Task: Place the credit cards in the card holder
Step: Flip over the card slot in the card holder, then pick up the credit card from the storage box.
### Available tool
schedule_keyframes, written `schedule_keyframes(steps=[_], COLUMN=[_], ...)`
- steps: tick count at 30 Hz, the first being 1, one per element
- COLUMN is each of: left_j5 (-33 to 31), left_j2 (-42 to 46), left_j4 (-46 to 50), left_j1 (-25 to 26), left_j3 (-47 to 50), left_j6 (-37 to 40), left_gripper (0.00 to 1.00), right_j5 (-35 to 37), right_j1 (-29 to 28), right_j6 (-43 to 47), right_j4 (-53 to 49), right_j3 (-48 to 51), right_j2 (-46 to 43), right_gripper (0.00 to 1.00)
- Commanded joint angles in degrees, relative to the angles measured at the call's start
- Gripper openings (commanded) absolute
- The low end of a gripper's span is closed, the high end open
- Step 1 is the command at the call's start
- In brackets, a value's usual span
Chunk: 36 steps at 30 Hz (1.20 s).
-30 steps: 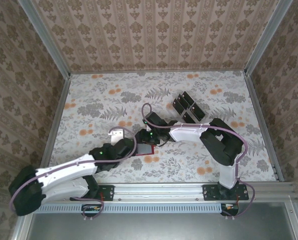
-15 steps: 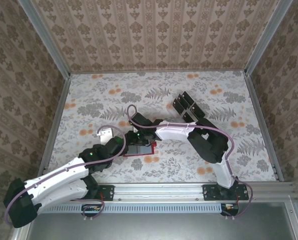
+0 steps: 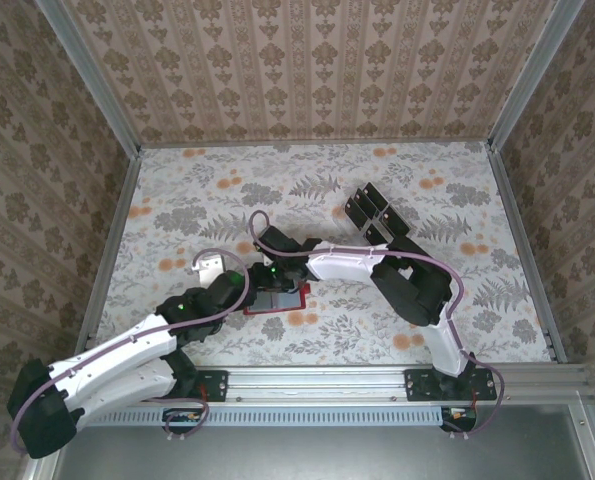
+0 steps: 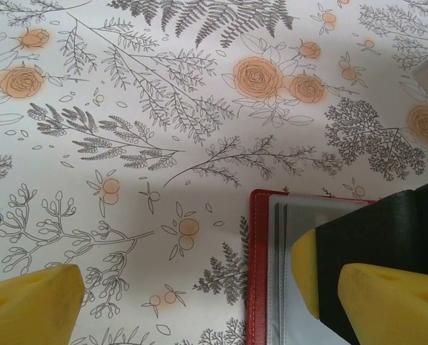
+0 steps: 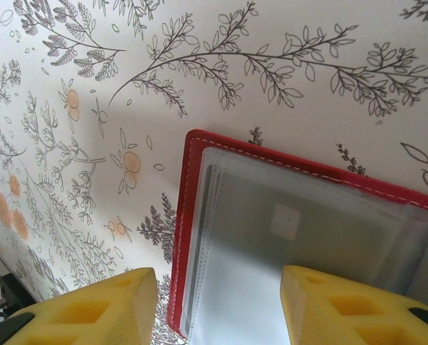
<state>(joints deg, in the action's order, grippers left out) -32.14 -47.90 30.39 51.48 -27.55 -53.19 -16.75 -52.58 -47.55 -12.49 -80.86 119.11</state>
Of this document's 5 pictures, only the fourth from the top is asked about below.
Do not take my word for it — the red leather card holder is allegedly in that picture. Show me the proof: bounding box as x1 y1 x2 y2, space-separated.
244 188 377 345

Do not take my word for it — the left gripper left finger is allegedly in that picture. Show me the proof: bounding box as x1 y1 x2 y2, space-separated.
0 263 86 345

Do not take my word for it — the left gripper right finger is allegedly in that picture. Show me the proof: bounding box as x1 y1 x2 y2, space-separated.
337 262 428 345

